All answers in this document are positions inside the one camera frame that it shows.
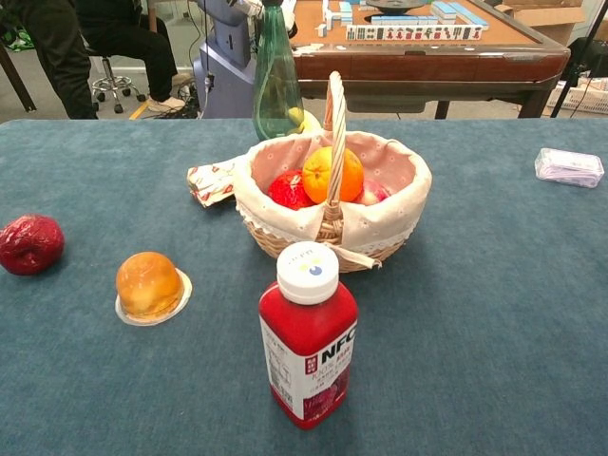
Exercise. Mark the bread bun in paper cup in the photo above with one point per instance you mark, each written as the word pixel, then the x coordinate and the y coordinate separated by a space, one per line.
pixel 149 285

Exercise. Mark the black tripod stand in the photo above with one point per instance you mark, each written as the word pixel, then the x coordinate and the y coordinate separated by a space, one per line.
pixel 577 62

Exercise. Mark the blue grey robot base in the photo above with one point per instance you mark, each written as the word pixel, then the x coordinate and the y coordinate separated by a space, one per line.
pixel 228 62

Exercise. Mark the bright red shiny fruit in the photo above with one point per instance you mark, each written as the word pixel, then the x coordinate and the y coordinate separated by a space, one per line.
pixel 287 192

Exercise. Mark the orange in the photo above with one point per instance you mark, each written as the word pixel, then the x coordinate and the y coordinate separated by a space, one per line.
pixel 317 176

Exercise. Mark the white plastic crate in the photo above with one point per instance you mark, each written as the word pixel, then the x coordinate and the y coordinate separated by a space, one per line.
pixel 582 97

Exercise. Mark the blue felt tablecloth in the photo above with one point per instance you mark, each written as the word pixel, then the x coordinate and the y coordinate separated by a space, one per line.
pixel 475 309

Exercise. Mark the blue-backed mahjong tile wall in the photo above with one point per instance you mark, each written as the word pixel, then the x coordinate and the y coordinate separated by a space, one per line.
pixel 404 20
pixel 339 12
pixel 458 13

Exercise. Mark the chrome swivel stool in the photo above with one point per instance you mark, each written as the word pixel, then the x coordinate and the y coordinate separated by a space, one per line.
pixel 114 83

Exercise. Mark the pink peach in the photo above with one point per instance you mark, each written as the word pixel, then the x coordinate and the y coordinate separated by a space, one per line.
pixel 375 192

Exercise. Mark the seated person in black trousers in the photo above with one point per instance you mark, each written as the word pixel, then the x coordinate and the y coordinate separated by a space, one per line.
pixel 138 43

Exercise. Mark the cardboard box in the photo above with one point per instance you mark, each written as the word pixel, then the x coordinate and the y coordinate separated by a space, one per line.
pixel 546 19

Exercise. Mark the wicker basket with cloth liner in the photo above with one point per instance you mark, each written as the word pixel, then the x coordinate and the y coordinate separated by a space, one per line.
pixel 380 214

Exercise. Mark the green transparent spray bottle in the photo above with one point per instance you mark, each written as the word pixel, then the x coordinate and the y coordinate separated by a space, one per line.
pixel 275 71

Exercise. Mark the brown mahjong table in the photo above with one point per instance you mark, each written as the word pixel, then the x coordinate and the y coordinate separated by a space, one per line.
pixel 427 66

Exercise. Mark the clear plastic box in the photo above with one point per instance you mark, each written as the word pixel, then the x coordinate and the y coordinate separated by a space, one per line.
pixel 569 167

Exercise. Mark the yellow banana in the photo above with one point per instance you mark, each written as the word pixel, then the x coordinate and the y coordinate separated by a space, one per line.
pixel 309 122

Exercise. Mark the row of face-up mahjong tiles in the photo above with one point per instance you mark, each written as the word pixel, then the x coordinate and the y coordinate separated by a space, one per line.
pixel 413 33

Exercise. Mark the red juice bottle white cap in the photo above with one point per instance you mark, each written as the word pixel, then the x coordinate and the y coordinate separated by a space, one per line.
pixel 309 342

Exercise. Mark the person in black trousers standing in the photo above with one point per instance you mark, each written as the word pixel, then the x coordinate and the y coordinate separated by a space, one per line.
pixel 52 52

